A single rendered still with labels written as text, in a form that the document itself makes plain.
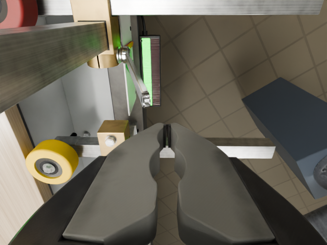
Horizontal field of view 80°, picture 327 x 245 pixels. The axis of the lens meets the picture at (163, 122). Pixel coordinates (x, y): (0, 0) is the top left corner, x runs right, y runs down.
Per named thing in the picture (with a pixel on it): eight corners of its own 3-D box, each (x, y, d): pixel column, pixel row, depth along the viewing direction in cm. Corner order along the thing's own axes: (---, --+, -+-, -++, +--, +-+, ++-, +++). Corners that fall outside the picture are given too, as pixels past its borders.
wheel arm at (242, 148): (267, 134, 41) (277, 147, 37) (263, 148, 42) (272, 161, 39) (58, 133, 41) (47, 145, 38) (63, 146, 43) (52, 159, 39)
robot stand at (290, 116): (280, 76, 117) (372, 127, 64) (294, 108, 127) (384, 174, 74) (241, 99, 124) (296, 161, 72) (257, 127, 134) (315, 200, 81)
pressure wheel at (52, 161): (66, 112, 41) (34, 143, 31) (99, 133, 44) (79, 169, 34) (49, 135, 44) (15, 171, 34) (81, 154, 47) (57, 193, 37)
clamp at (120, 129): (131, 119, 40) (127, 132, 35) (136, 170, 46) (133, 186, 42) (100, 119, 40) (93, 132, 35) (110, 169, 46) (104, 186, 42)
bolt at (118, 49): (140, 36, 42) (128, 47, 29) (140, 48, 43) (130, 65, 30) (131, 36, 42) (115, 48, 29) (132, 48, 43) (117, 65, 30)
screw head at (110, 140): (116, 134, 35) (114, 138, 34) (117, 144, 36) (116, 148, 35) (104, 134, 36) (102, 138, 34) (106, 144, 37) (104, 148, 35)
